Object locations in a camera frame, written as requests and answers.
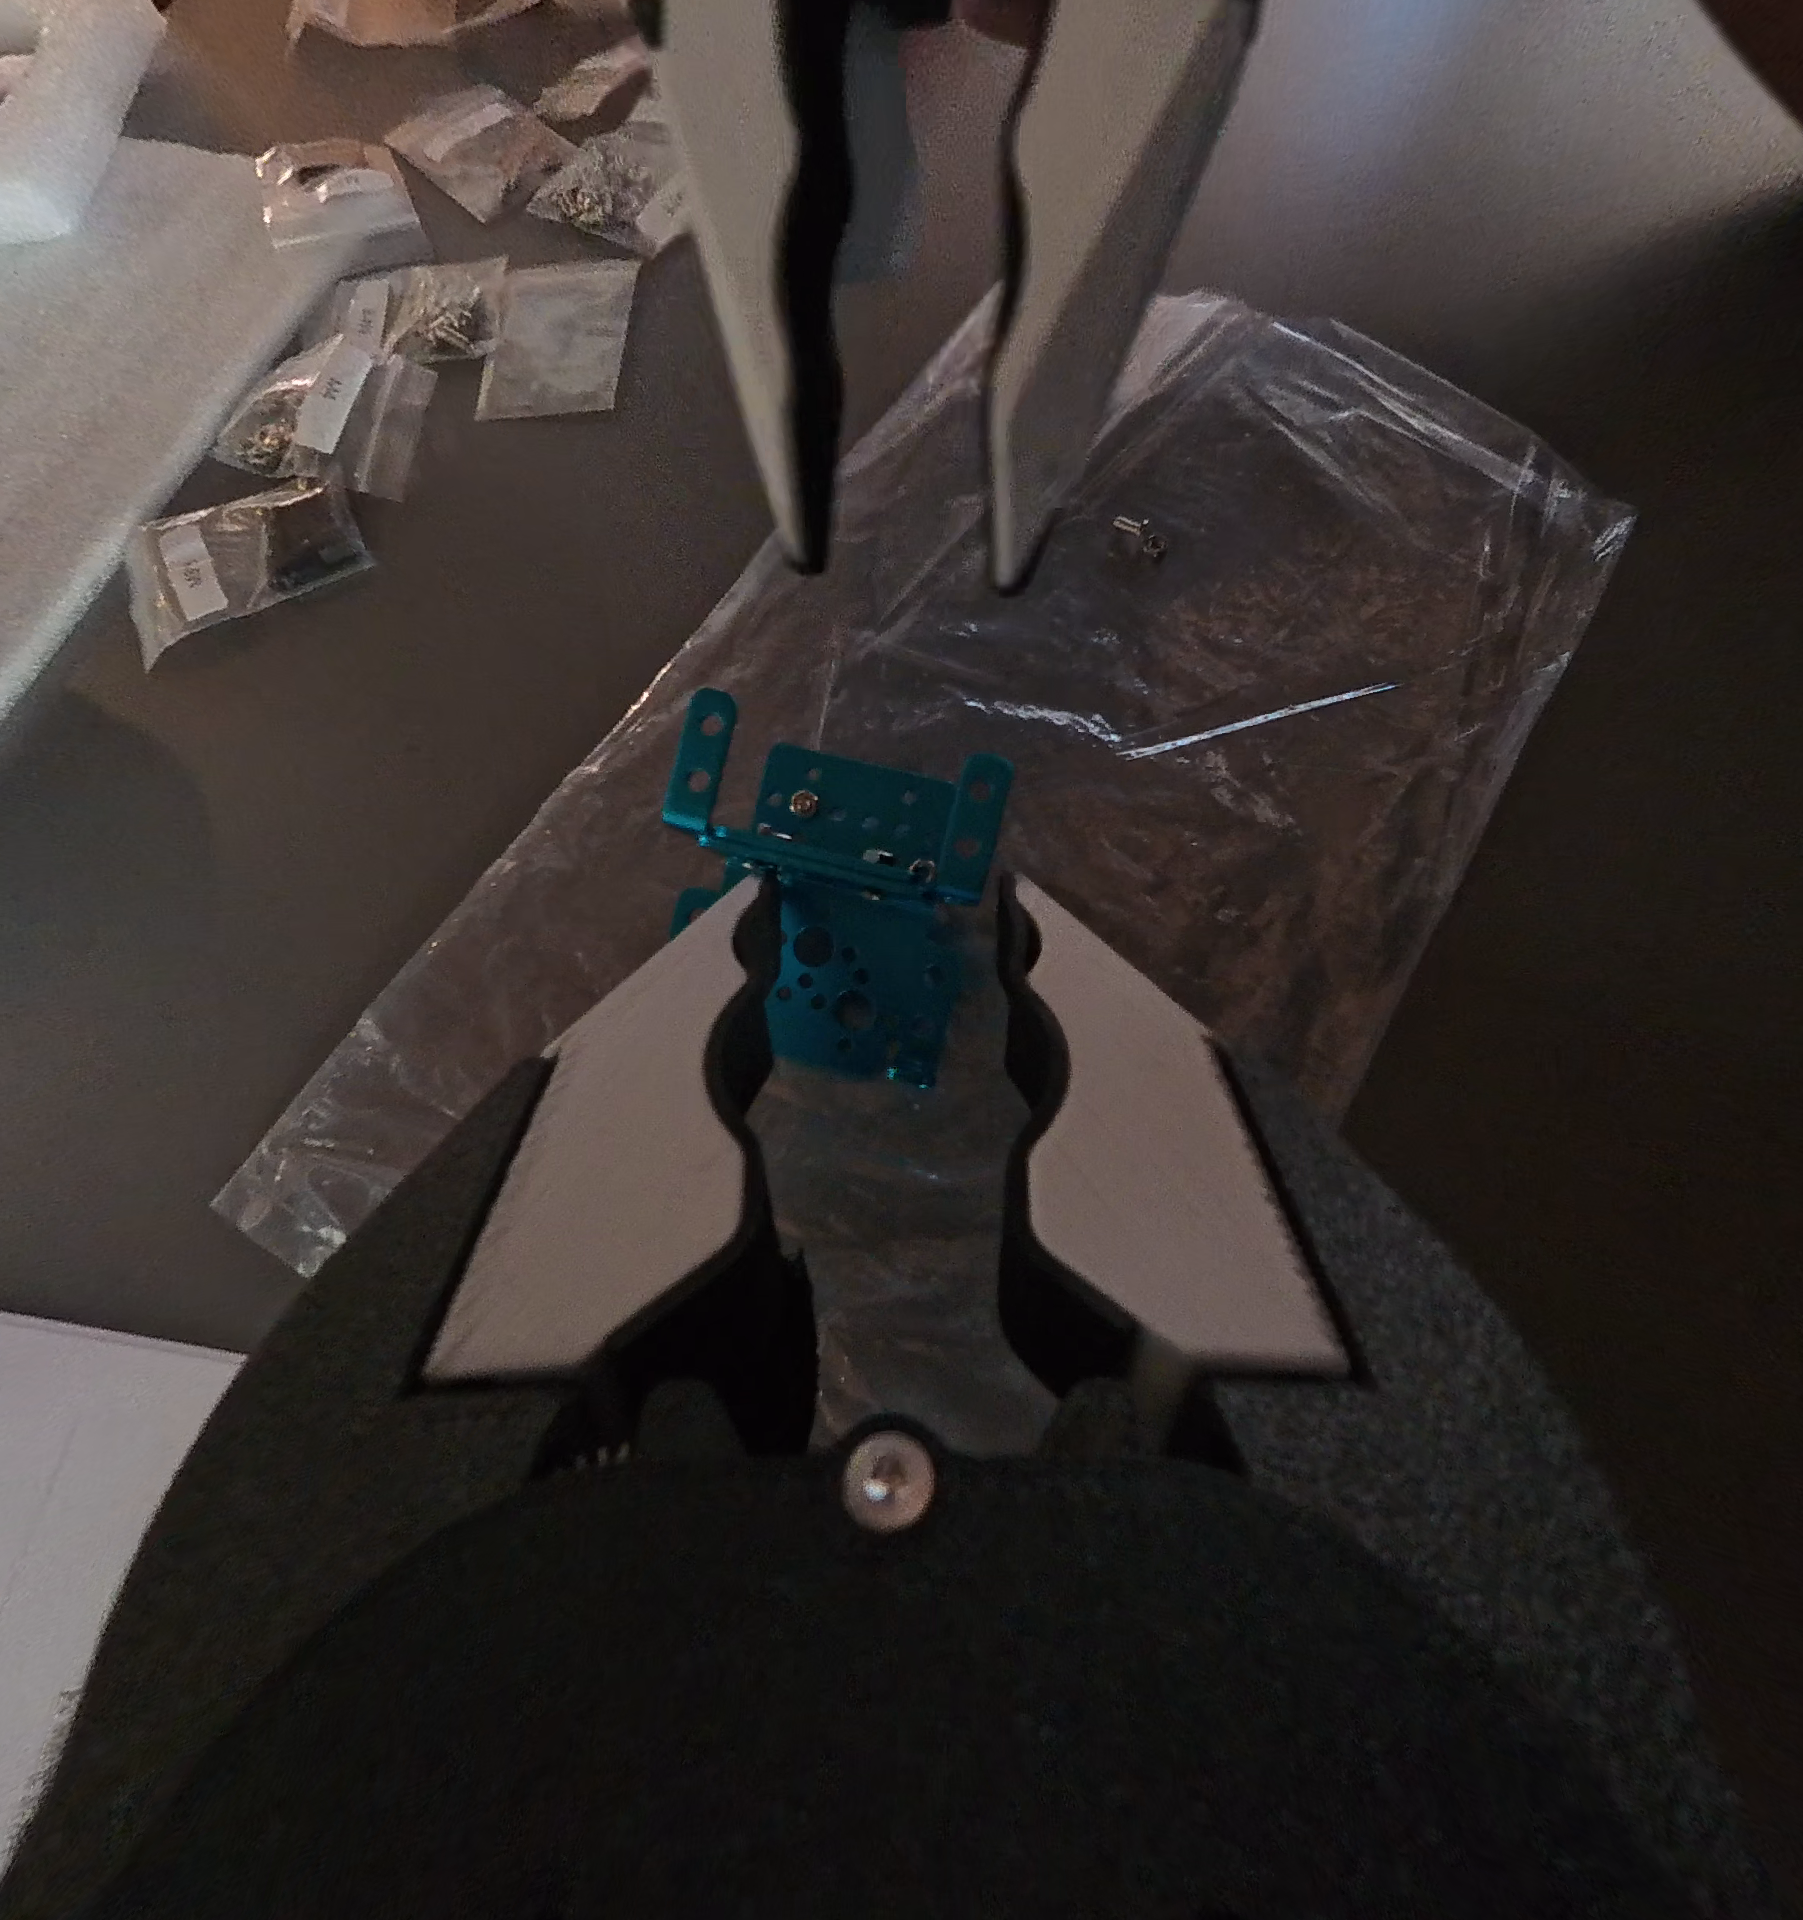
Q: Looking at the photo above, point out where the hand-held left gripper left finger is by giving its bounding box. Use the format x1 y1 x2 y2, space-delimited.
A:
417 874 775 1388

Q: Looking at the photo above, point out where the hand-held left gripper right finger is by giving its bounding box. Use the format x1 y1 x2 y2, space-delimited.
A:
994 874 1372 1382

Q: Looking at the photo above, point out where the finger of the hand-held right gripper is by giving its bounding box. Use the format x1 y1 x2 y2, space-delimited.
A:
986 0 1266 590
656 0 862 578

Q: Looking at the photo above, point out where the blue metal bracket assembly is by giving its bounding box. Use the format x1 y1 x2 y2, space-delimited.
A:
673 688 1022 1096

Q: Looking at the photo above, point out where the pile of small screw bags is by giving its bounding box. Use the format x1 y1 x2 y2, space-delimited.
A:
136 0 695 678

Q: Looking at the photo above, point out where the clear plastic bag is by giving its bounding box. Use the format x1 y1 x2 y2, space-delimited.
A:
210 290 1641 1450

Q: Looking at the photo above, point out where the open instruction manual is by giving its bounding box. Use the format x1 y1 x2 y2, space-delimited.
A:
0 1303 250 1920

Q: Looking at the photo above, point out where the white foam sheet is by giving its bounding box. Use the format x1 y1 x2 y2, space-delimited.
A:
0 144 439 819

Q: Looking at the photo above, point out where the white foam strip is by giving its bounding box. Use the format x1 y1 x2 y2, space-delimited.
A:
0 0 168 248

